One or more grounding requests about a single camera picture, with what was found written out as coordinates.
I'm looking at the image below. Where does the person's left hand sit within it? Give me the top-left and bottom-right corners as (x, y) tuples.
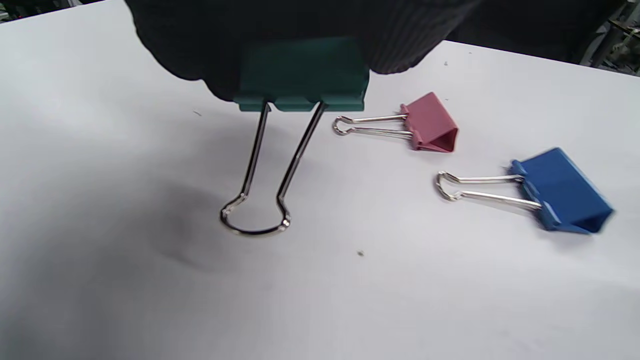
(125, 0), (481, 101)

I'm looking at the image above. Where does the pink binder clip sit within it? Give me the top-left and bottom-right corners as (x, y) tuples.
(332, 91), (459, 153)

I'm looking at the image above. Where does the teal binder clip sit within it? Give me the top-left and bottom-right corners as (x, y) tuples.
(220, 37), (371, 237)

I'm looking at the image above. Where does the blue binder clip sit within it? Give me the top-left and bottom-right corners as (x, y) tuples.
(435, 147), (615, 235)

